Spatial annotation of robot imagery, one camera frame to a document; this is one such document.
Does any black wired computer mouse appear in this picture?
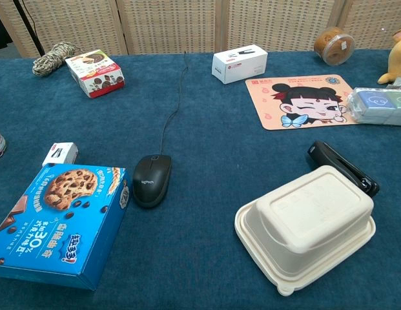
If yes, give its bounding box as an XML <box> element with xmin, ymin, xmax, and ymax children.
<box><xmin>132</xmin><ymin>50</ymin><xmax>189</xmax><ymax>209</ymax></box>

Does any orange cartoon girl mouse pad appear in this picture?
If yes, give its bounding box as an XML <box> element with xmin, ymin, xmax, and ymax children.
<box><xmin>245</xmin><ymin>74</ymin><xmax>364</xmax><ymax>131</ymax></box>

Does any white rectangular product box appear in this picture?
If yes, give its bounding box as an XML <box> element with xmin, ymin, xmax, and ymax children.
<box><xmin>211</xmin><ymin>44</ymin><xmax>269</xmax><ymax>85</ymax></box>

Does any cream pulp takeaway container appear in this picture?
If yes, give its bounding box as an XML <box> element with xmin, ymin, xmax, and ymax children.
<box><xmin>234</xmin><ymin>165</ymin><xmax>377</xmax><ymax>296</ymax></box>

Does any woven rattan folding screen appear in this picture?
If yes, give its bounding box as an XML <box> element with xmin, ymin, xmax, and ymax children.
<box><xmin>0</xmin><ymin>0</ymin><xmax>401</xmax><ymax>59</ymax></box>

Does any red white cookie box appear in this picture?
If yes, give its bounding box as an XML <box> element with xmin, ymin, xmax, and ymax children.
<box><xmin>65</xmin><ymin>48</ymin><xmax>126</xmax><ymax>99</ymax></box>

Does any small white staples box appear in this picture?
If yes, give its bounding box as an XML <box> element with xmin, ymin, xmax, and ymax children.
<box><xmin>42</xmin><ymin>141</ymin><xmax>79</xmax><ymax>167</ymax></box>

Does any black stapler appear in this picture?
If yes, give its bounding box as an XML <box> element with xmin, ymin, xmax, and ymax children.
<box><xmin>307</xmin><ymin>140</ymin><xmax>380</xmax><ymax>198</ymax></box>

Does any blue chocolate cookie box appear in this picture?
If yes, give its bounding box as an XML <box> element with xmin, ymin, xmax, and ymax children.
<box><xmin>0</xmin><ymin>163</ymin><xmax>134</xmax><ymax>292</ymax></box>

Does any wrapped tissue packs bundle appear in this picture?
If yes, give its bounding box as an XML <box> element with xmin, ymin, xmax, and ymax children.
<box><xmin>345</xmin><ymin>87</ymin><xmax>401</xmax><ymax>127</ymax></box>

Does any black tripod pole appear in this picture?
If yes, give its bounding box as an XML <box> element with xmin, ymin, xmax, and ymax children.
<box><xmin>12</xmin><ymin>0</ymin><xmax>46</xmax><ymax>57</ymax></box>

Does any yellow plush toy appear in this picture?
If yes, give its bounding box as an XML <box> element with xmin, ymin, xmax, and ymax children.
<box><xmin>376</xmin><ymin>28</ymin><xmax>401</xmax><ymax>85</ymax></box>

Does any coiled twine rope bundle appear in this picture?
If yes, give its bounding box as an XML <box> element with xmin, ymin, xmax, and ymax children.
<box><xmin>32</xmin><ymin>42</ymin><xmax>83</xmax><ymax>78</ymax></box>

